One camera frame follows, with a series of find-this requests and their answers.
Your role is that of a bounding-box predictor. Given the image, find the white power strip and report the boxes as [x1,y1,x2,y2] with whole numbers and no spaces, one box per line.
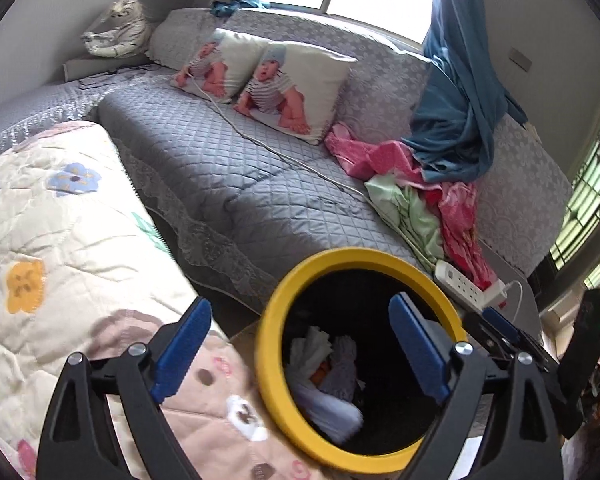
[433,258,509,310]

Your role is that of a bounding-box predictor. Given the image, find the white charger cable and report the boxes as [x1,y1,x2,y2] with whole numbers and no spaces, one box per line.
[504,280,525,332]

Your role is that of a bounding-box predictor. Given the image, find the white tiger plush toy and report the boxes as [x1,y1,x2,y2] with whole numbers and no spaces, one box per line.
[79,0,156,59]

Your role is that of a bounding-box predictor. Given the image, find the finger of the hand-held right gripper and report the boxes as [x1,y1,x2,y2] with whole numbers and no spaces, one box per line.
[463,306,557,375]

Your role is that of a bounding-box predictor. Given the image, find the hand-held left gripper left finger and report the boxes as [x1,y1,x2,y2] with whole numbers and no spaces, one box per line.
[36,295,214,480]

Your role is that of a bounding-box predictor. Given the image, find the green floral cloth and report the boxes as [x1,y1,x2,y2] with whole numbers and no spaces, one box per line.
[363,172,447,269]

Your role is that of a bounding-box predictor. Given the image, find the yellow-rimmed black trash bin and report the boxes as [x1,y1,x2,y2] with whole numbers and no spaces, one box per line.
[253,247,469,475]

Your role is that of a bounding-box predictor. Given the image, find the white foam fruit net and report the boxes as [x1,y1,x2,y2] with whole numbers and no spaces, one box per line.
[327,335,359,402]

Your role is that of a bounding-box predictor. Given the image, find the wall socket plate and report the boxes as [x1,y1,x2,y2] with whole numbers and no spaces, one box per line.
[508,47,534,73]

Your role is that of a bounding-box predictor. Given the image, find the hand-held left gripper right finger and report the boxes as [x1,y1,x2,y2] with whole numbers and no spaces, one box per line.
[387,291,565,480]

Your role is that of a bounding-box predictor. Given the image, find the white charger plug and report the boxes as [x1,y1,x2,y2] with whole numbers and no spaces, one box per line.
[484,280,509,307]

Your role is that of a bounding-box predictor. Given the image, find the grey quilted sofa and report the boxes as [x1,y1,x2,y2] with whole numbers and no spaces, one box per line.
[0,6,577,312]

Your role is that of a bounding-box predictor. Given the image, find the pink floral blanket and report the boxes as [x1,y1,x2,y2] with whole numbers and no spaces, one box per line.
[323,122,499,292]

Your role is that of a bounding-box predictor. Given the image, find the white tissue paper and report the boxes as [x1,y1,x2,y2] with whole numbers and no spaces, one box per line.
[289,326,334,392]

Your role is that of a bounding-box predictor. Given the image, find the cartoon bear printed blanket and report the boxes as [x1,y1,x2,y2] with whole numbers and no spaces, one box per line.
[0,120,332,480]

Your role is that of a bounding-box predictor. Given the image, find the baby print pillow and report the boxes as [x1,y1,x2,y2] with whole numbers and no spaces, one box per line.
[231,39,359,147]
[173,27,272,105]

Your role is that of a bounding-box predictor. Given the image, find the grilled side window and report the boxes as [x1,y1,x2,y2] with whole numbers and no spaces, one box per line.
[549,74,600,288]

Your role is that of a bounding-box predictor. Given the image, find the long white cable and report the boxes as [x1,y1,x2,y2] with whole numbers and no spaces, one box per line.
[186,71,377,200]

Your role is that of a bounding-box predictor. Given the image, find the grey side table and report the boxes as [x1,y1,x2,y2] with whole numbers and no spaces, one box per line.
[479,244,542,337]

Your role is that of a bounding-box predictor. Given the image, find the white clothes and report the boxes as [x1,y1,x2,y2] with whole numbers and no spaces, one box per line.
[295,385,366,438]

